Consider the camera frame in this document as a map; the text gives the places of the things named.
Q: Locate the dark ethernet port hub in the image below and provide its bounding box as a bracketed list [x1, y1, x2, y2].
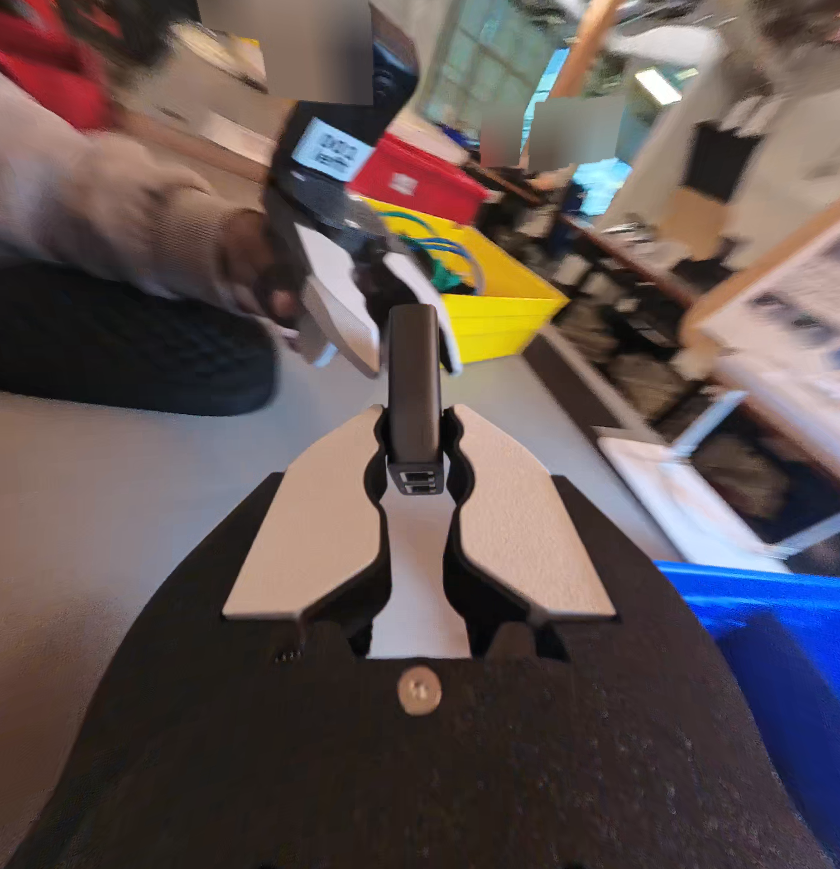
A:
[382, 304, 448, 498]

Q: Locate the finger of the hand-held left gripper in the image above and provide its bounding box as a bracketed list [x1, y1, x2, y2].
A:
[382, 251, 463, 376]
[299, 227, 381, 378]

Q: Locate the person's left forearm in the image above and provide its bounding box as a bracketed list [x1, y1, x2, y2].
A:
[0, 61, 268, 316]

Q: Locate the wooden-edged poster board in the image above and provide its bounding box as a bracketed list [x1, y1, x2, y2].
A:
[681, 193, 840, 490]

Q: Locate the ceiling light panel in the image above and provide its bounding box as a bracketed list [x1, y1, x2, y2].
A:
[634, 68, 682, 106]

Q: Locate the person's left hand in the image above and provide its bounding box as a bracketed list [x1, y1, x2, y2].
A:
[216, 207, 307, 327]

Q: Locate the wooden beam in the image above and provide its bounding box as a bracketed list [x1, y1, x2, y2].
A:
[552, 0, 621, 99]

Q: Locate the long brown table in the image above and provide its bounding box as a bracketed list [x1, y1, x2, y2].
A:
[556, 210, 699, 306]

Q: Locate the blue plastic bin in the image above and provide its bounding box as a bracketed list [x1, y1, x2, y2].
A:
[654, 560, 840, 866]

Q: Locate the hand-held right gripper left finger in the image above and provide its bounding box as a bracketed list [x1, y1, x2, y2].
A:
[221, 404, 395, 635]

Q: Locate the tan wooden chair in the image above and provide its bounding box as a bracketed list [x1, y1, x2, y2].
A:
[664, 189, 728, 262]

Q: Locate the red plastic bin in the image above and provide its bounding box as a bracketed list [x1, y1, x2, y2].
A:
[348, 132, 492, 225]

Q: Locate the white metal frame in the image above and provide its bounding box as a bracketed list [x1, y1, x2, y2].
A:
[596, 390, 840, 571]

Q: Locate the yellow plastic bin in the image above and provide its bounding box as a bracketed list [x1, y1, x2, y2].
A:
[362, 197, 570, 364]

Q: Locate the black textured pad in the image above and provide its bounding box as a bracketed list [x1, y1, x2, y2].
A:
[0, 261, 279, 416]

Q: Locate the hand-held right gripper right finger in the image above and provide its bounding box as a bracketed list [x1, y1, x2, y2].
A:
[442, 404, 618, 639]

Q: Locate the red cloth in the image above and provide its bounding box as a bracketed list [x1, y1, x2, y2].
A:
[0, 0, 122, 130]

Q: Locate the black chair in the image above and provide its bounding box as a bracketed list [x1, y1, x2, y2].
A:
[685, 122, 763, 201]

